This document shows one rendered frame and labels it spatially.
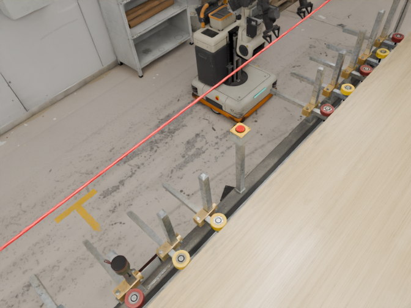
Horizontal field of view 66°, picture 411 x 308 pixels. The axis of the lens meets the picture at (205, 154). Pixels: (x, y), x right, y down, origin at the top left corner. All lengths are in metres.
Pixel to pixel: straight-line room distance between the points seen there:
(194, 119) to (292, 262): 2.12
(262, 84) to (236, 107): 0.39
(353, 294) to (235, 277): 0.48
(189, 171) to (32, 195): 1.41
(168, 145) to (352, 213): 1.93
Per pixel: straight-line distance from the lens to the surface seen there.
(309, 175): 1.75
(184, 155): 2.99
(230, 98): 3.08
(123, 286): 1.57
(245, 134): 1.47
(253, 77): 3.31
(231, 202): 1.85
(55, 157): 3.43
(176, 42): 4.23
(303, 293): 1.48
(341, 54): 2.23
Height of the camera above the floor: 2.30
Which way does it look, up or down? 51 degrees down
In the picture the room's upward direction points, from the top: 7 degrees counter-clockwise
